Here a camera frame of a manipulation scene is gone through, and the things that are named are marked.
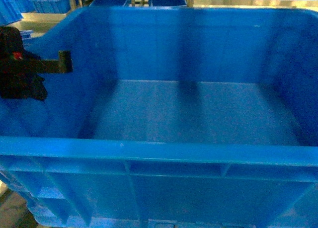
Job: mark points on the blue crate far left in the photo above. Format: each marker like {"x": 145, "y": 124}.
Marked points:
{"x": 11, "y": 10}

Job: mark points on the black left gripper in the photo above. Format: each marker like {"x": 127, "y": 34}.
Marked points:
{"x": 16, "y": 81}

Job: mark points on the blue crate on shelf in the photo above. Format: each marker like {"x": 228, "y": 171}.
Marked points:
{"x": 51, "y": 6}

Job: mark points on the large blue plastic crate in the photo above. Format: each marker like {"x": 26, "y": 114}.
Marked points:
{"x": 171, "y": 117}

